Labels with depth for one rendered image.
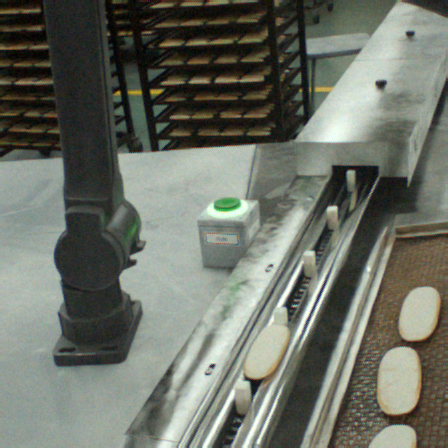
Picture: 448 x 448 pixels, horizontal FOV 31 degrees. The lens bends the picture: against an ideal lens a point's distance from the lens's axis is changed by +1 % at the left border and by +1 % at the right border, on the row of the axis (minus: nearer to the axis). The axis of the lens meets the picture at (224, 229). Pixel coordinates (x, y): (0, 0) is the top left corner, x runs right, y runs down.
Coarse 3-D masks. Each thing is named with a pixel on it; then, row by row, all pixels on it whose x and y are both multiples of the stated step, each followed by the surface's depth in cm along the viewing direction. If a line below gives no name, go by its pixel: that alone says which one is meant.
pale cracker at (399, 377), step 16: (400, 352) 73; (384, 368) 71; (400, 368) 70; (416, 368) 70; (384, 384) 69; (400, 384) 68; (416, 384) 68; (384, 400) 67; (400, 400) 67; (416, 400) 67
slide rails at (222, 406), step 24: (336, 192) 123; (360, 192) 122; (312, 240) 108; (336, 240) 108; (288, 264) 103; (288, 288) 97; (312, 288) 97; (264, 312) 93; (240, 360) 84; (264, 384) 80; (216, 408) 78; (264, 408) 77; (216, 432) 74; (240, 432) 74
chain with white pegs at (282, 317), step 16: (352, 176) 124; (336, 208) 113; (336, 224) 113; (304, 256) 101; (320, 256) 107; (304, 272) 102; (304, 288) 100; (288, 320) 93; (240, 384) 77; (256, 384) 83; (240, 400) 77; (240, 416) 78
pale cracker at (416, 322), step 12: (420, 288) 83; (408, 300) 81; (420, 300) 80; (432, 300) 80; (408, 312) 79; (420, 312) 78; (432, 312) 78; (408, 324) 77; (420, 324) 76; (432, 324) 76; (408, 336) 76; (420, 336) 75
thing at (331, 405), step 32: (416, 224) 97; (384, 256) 93; (416, 256) 92; (384, 288) 87; (352, 320) 80; (384, 320) 81; (352, 352) 76; (384, 352) 76; (416, 352) 74; (352, 384) 72; (320, 416) 67; (352, 416) 68
